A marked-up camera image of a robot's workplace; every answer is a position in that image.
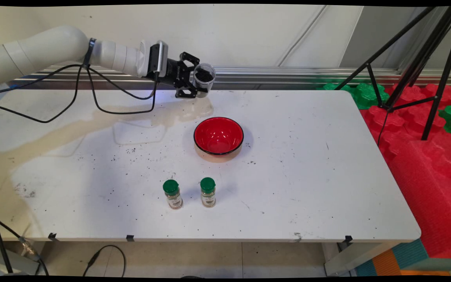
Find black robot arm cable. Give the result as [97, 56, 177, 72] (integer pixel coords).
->
[0, 65, 158, 124]

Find blue orange foam mat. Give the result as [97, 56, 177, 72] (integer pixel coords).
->
[354, 239, 451, 277]

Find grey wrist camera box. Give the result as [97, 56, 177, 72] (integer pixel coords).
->
[147, 40, 170, 78]

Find red bowl black rim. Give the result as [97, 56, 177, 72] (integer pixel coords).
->
[193, 117, 245, 163]

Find clear plastic jar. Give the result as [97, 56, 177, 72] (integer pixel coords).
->
[192, 63, 216, 98]

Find black floor cable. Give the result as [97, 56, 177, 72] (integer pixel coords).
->
[83, 245, 126, 277]

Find aluminium wall rail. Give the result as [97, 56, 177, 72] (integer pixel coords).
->
[10, 65, 451, 90]

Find green lid spice jar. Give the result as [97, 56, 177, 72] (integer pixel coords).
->
[200, 177, 217, 208]
[163, 179, 184, 210]

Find black cable with metal connector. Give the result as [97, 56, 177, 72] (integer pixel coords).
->
[0, 204, 50, 277]

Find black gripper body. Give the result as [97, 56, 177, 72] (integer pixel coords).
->
[157, 56, 191, 89]

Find black seeds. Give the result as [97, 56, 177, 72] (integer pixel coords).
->
[195, 69, 215, 83]

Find white wall cable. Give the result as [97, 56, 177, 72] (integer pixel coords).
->
[278, 5, 327, 67]

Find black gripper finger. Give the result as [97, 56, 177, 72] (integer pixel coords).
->
[179, 51, 201, 74]
[175, 82, 209, 99]

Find black camera tripod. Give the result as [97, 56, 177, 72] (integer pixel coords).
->
[334, 6, 451, 146]

